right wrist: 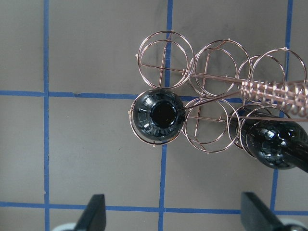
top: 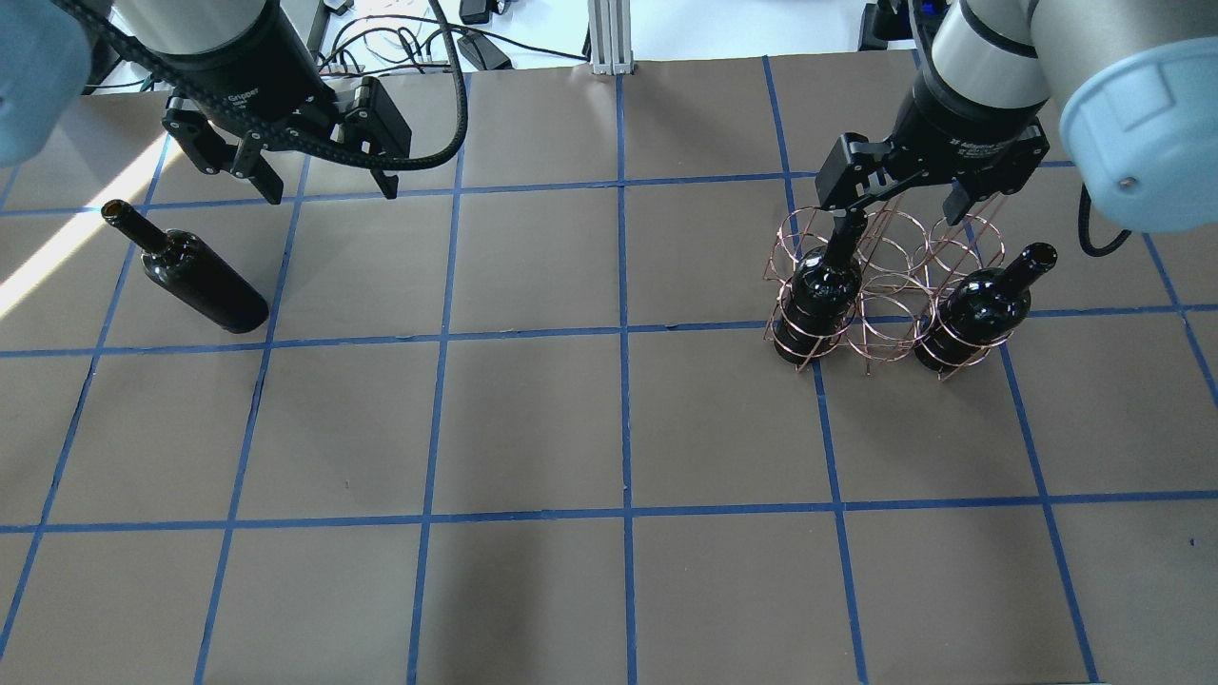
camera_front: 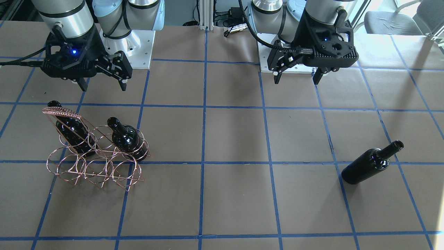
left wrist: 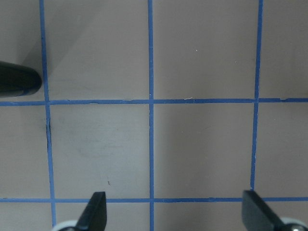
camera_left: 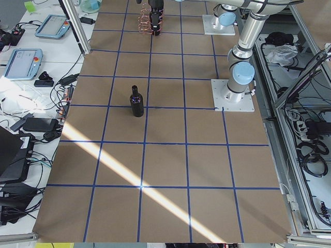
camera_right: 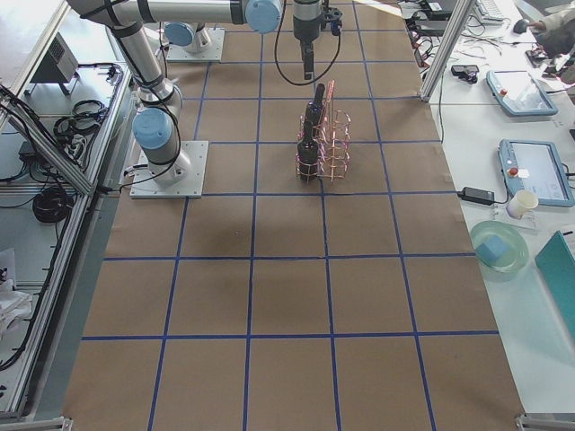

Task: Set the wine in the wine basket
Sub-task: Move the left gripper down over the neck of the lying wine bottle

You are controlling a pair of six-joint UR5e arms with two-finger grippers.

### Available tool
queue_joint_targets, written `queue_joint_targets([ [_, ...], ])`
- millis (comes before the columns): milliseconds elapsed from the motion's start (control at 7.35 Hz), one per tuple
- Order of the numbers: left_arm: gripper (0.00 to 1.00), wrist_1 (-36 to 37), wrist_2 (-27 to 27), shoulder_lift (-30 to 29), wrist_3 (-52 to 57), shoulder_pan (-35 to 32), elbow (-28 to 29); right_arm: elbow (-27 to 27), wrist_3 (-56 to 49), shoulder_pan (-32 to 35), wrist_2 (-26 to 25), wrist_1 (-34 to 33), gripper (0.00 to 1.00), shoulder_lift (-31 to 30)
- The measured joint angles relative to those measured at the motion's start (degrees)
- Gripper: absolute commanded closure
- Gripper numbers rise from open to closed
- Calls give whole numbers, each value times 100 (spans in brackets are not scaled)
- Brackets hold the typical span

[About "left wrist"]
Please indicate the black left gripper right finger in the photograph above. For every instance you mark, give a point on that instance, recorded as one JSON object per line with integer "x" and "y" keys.
{"x": 257, "y": 215}

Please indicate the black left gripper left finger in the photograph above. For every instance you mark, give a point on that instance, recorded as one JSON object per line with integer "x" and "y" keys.
{"x": 94, "y": 216}

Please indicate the dark glass wine bottle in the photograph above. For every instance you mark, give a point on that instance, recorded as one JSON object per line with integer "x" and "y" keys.
{"x": 17, "y": 80}

